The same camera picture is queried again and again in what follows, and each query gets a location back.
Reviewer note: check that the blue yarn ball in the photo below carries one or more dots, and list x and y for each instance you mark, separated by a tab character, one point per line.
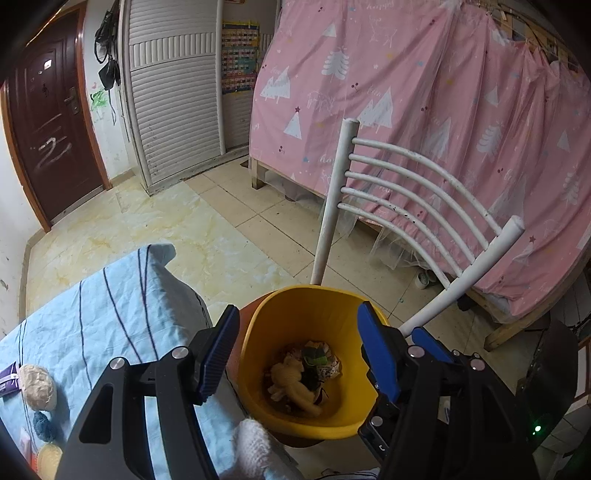
45	425

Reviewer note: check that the small black hanging bag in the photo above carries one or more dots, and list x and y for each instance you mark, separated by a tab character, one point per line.
110	74

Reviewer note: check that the colourful chart poster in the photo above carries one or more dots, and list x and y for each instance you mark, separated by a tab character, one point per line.
240	60

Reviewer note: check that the yellow plastic bin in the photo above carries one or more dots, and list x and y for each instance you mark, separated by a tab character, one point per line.
277	323

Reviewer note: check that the white louvered wardrobe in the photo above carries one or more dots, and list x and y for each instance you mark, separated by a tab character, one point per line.
175	101

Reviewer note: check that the pink printed curtain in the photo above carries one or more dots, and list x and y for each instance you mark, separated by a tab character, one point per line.
415	92

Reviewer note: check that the white knit cloth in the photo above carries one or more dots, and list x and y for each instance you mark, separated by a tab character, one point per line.
251	445

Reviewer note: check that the purple packet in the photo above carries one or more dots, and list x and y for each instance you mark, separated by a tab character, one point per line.
8	381

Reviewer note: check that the white shoe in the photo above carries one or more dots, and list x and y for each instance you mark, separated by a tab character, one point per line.
424	280

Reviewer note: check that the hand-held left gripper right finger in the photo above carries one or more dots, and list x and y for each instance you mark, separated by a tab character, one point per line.
378	357

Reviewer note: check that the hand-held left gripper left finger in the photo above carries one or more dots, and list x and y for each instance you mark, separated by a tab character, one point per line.
217	357

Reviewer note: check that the light blue striped sheet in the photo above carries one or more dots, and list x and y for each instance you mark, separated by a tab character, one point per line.
115	314

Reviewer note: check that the dark brown door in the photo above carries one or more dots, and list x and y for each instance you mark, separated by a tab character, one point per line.
51	115

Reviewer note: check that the beige knotted knit cloth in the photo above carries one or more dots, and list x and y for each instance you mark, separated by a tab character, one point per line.
291	381

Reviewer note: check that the green blue knit cloth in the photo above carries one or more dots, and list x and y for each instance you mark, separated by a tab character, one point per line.
317	354

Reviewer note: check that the white metal chair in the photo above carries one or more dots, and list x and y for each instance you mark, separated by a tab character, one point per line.
339	184

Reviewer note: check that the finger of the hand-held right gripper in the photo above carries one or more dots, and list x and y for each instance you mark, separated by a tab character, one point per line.
431	344
377	434

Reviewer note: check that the yellow knitted ball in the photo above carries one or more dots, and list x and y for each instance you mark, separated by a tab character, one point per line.
50	458

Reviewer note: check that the cream crumpled cloth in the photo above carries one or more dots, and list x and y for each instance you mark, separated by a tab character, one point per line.
37	386

